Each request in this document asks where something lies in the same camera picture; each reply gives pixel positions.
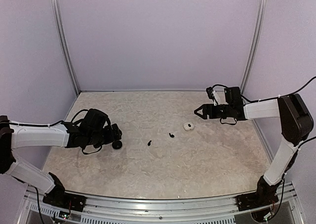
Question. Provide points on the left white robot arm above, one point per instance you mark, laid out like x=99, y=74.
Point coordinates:
x=95, y=129

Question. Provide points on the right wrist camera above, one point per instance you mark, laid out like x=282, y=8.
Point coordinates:
x=213, y=95

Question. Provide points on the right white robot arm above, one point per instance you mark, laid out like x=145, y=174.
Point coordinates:
x=296, y=124

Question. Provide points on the front aluminium rail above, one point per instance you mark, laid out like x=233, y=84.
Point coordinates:
x=112, y=210

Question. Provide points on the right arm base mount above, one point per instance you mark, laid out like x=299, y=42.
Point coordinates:
x=265, y=194

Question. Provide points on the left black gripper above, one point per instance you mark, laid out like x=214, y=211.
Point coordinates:
x=110, y=137

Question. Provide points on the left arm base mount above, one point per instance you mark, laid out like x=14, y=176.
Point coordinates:
x=58, y=197

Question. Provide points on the right aluminium frame post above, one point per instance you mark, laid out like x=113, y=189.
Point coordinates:
x=254, y=44

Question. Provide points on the black round charging case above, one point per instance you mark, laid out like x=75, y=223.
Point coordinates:
x=117, y=145

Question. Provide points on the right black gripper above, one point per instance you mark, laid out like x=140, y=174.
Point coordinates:
x=207, y=107

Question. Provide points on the white earbud charging case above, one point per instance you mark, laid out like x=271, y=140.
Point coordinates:
x=188, y=126

